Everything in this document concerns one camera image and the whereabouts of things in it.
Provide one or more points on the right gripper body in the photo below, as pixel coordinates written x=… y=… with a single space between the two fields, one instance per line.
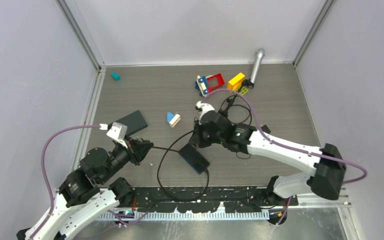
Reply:
x=204 y=138

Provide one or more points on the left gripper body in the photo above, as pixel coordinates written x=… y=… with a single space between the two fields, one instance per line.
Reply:
x=135 y=156

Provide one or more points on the black network switch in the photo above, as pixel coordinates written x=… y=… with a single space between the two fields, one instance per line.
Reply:
x=194 y=158

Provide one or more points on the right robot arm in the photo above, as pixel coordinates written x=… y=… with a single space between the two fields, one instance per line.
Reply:
x=319 y=173

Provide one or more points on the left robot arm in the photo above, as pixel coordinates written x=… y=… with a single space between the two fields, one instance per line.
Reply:
x=79 y=199

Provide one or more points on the blue white toy brick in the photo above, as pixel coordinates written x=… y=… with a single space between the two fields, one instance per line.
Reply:
x=172 y=119

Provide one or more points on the red blue toy vehicle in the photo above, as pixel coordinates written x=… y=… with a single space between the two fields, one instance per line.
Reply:
x=207 y=84

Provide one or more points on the yellow toy brick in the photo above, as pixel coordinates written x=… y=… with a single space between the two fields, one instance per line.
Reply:
x=236 y=81

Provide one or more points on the lime green grid plate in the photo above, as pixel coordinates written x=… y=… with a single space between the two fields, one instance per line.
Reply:
x=243 y=90

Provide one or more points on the teal block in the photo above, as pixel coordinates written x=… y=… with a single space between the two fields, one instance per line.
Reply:
x=115 y=76

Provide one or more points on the silver microphone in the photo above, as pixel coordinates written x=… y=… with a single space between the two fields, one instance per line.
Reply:
x=259 y=55

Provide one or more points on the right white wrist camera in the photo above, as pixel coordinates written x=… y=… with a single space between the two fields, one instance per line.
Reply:
x=203 y=108

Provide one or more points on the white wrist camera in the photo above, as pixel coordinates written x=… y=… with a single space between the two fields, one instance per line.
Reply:
x=117 y=132
x=203 y=108

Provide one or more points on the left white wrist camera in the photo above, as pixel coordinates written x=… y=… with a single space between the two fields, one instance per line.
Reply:
x=117 y=132

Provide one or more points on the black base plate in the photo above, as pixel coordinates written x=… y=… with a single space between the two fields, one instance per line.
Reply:
x=234 y=199

